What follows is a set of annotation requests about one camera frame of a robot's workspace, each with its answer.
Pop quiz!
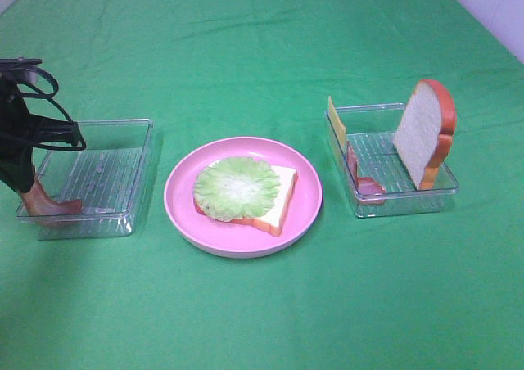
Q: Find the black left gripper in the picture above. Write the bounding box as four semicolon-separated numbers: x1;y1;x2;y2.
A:
1;58;80;193

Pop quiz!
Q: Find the bacon strip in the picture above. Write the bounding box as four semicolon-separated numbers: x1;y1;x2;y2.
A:
346;141;386;205
17;169;83;216

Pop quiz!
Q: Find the green lettuce leaf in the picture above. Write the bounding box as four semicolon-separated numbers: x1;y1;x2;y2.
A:
193;156;281;222

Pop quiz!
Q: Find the toast bread slice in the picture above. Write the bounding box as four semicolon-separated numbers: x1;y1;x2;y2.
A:
193;165;298;237
393;79;457;190

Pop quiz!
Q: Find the yellow cheese slice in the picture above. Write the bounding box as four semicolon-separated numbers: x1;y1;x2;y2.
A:
327;96;346;151

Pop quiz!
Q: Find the left clear plastic tray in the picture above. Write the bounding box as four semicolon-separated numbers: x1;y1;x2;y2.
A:
16;119;153;240

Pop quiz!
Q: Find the clear plastic tray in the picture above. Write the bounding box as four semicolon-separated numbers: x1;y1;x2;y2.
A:
16;119;153;240
326;102;459;218

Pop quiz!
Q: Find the pink round plate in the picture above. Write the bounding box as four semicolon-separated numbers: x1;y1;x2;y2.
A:
164;136;323;259

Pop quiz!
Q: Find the right clear plastic tray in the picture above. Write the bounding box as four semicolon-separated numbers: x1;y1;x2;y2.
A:
326;102;459;218

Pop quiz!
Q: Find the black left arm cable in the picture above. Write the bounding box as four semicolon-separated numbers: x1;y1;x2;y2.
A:
0;65;88;152

